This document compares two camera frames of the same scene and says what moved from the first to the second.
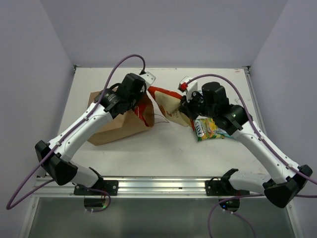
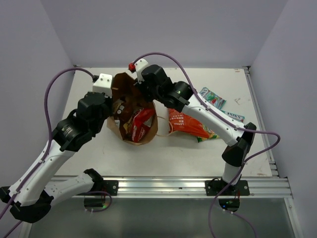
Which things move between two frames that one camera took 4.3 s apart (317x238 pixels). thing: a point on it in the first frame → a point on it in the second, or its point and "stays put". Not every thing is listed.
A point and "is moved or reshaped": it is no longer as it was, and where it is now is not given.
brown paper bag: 125,124 is moved or reshaped
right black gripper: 186,106 → 140,87
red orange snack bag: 170,102 is moved or reshaped
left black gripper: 142,90 → 109,100
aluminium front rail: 163,188 stays put
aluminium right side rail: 254,99 stays put
